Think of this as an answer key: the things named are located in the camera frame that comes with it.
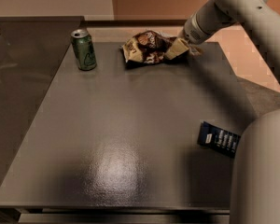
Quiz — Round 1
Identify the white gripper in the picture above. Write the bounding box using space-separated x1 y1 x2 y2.
164 14 205 60

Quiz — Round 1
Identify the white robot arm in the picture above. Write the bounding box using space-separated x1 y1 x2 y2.
180 0 280 224

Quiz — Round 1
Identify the green soda can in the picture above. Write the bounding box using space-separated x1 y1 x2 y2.
71 29 97 71

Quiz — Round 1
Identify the brown chip bag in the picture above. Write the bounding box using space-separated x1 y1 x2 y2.
121 30 203 66

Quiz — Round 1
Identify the dark blue snack bar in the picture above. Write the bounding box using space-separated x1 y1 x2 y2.
198 121 241 158

